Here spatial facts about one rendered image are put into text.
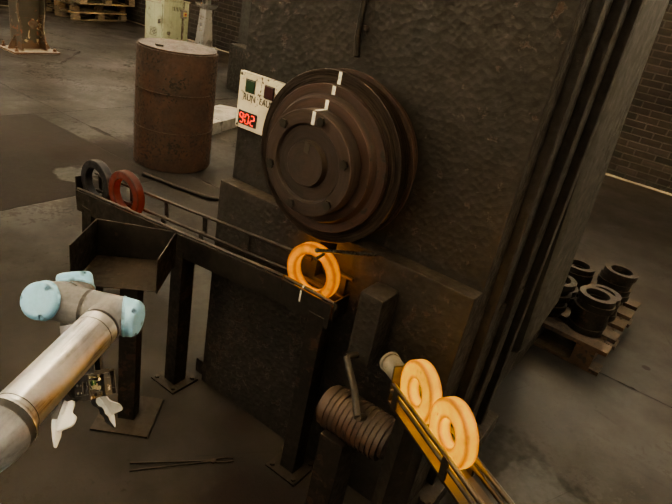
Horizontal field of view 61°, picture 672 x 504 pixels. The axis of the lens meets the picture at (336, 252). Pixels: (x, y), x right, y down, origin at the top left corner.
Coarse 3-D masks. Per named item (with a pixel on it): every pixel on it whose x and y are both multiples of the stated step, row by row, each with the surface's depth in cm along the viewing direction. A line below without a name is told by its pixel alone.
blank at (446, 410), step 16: (448, 400) 125; (432, 416) 131; (448, 416) 125; (464, 416) 120; (432, 432) 131; (448, 432) 129; (464, 432) 119; (448, 448) 125; (464, 448) 119; (464, 464) 120
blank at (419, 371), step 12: (420, 360) 139; (408, 372) 142; (420, 372) 136; (432, 372) 135; (408, 384) 142; (420, 384) 136; (432, 384) 133; (408, 396) 142; (432, 396) 132; (420, 408) 136
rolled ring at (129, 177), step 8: (112, 176) 219; (120, 176) 216; (128, 176) 213; (136, 176) 215; (112, 184) 220; (120, 184) 223; (128, 184) 214; (136, 184) 213; (112, 192) 222; (120, 192) 224; (136, 192) 213; (112, 200) 223; (120, 200) 224; (136, 200) 214; (144, 200) 216; (120, 208) 222; (136, 208) 215
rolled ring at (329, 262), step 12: (300, 252) 173; (312, 252) 170; (288, 264) 177; (300, 264) 178; (324, 264) 169; (336, 264) 169; (300, 276) 178; (336, 276) 169; (312, 288) 177; (324, 288) 171; (336, 288) 171
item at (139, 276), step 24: (96, 240) 189; (120, 240) 190; (144, 240) 190; (168, 240) 190; (72, 264) 173; (96, 264) 187; (120, 264) 188; (144, 264) 189; (168, 264) 184; (120, 288) 175; (144, 288) 176; (120, 336) 191; (120, 360) 195; (120, 384) 200; (144, 408) 213; (120, 432) 201; (144, 432) 203
